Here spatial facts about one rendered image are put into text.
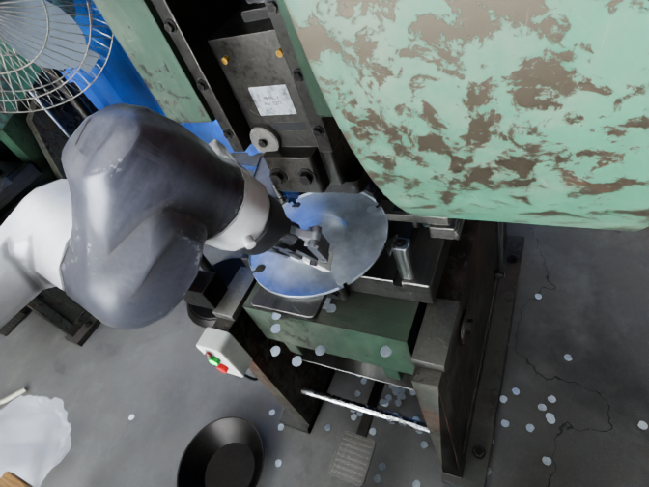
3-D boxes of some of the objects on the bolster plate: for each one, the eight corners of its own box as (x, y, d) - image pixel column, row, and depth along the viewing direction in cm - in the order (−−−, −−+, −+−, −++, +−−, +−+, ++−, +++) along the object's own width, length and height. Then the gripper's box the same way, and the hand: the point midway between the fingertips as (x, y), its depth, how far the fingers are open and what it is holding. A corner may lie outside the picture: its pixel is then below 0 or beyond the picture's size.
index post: (413, 280, 80) (406, 247, 73) (398, 278, 81) (389, 245, 75) (417, 269, 82) (409, 236, 75) (402, 267, 83) (393, 234, 76)
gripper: (188, 243, 49) (289, 281, 70) (284, 251, 43) (362, 290, 64) (203, 184, 51) (297, 238, 71) (297, 184, 45) (370, 243, 66)
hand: (319, 257), depth 65 cm, fingers closed
